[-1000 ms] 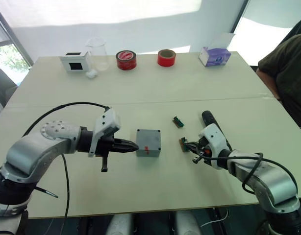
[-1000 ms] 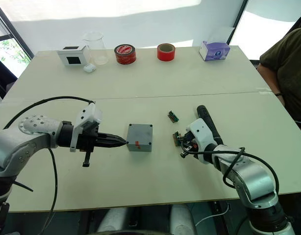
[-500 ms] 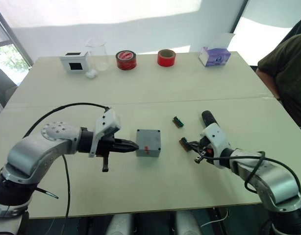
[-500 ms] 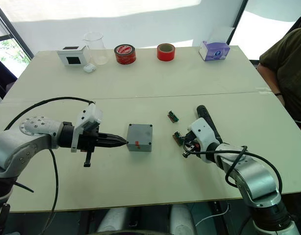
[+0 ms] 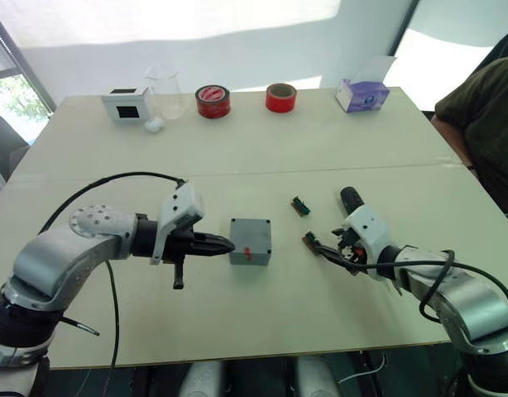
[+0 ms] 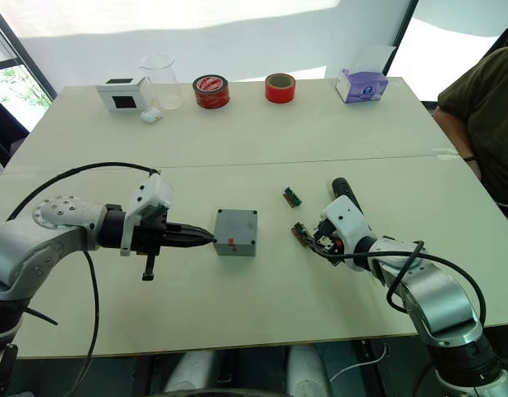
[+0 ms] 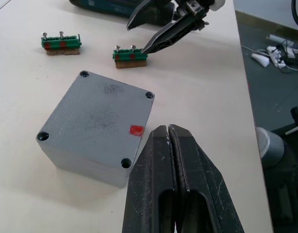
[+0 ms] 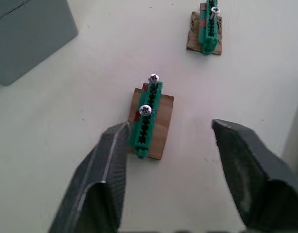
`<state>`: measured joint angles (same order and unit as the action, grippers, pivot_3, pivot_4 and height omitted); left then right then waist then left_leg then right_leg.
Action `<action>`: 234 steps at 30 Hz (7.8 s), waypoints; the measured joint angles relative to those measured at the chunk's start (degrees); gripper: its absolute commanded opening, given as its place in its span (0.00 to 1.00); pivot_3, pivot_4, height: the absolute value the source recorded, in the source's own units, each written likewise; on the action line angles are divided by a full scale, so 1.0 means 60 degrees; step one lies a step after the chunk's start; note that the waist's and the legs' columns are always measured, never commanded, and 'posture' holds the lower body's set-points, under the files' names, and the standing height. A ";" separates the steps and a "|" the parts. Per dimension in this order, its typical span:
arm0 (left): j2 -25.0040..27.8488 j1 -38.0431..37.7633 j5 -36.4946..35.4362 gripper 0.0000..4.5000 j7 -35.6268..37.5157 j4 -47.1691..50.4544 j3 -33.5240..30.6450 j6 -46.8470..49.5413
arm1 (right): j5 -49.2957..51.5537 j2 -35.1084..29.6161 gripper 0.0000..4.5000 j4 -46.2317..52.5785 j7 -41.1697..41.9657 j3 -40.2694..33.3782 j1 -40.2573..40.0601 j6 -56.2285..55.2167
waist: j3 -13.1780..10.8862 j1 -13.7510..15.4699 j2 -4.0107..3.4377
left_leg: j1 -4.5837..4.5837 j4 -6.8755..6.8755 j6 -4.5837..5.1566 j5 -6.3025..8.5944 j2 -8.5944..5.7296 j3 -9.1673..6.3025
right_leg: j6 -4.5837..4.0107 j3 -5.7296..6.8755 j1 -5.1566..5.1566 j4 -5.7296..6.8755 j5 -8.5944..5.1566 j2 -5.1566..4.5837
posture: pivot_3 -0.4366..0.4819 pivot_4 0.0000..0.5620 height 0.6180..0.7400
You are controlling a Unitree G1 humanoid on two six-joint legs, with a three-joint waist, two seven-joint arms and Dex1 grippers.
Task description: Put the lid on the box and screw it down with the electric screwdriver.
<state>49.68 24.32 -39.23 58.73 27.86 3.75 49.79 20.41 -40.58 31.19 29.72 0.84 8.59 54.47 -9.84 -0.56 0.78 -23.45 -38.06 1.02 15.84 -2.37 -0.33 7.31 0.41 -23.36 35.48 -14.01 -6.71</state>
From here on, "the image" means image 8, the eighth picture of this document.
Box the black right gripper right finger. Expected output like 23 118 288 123
211 118 298 233

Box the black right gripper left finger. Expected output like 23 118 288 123
48 122 131 233

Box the grey metal box lid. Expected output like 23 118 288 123
0 0 67 22

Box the green plastic screw holder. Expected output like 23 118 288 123
128 81 164 159
198 0 219 56

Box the grey metal box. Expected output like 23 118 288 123
0 0 79 86

